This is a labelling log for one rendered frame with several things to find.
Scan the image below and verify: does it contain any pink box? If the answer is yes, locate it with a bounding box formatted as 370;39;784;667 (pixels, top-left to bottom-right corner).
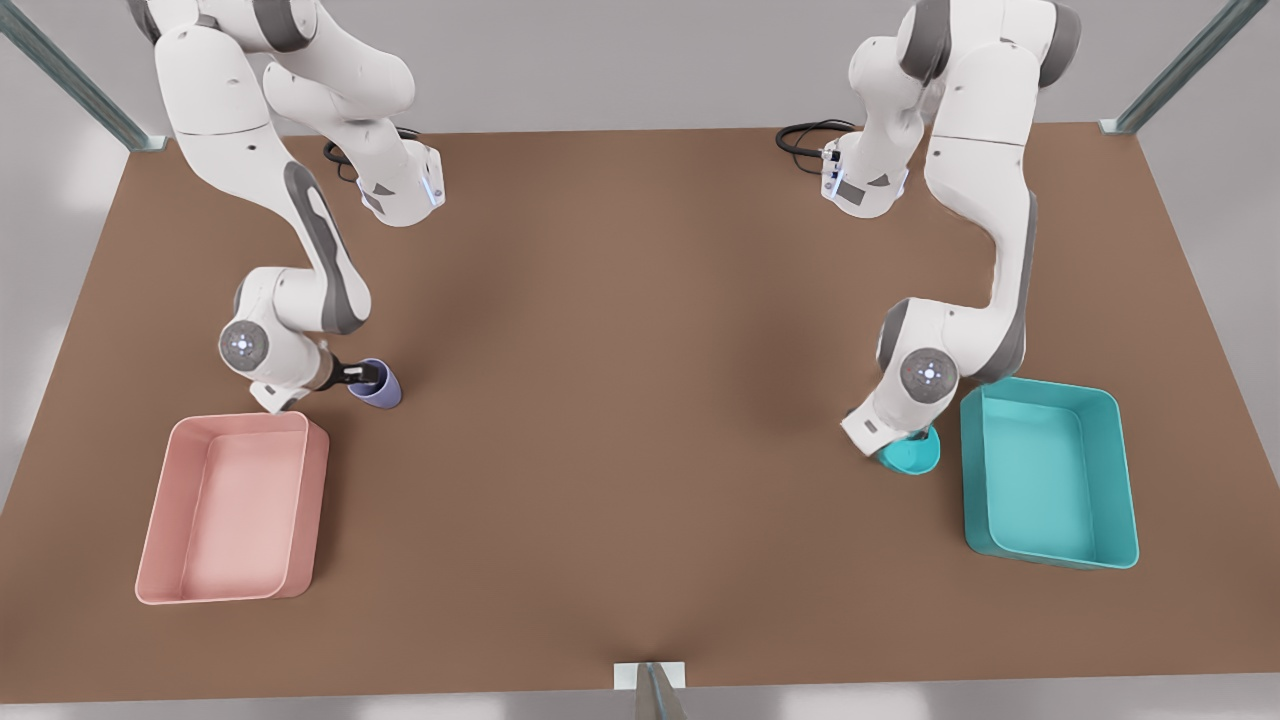
135;411;330;606

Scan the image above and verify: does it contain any silver frame post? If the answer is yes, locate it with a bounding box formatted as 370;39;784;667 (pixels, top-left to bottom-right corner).
0;0;167;153
1098;0;1269;136
613;661;688;720

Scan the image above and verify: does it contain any teal bowl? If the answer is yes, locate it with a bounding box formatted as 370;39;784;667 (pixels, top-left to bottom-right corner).
876;425;942;476

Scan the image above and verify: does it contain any teal box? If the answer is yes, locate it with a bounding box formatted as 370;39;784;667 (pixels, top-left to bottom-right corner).
960;376;1141;571

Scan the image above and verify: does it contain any black cable loop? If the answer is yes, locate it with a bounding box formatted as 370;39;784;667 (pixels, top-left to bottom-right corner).
322;126;422;183
775;119;859;158

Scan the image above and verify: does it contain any purple cup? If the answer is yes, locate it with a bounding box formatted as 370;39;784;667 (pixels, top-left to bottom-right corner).
346;358;403;410

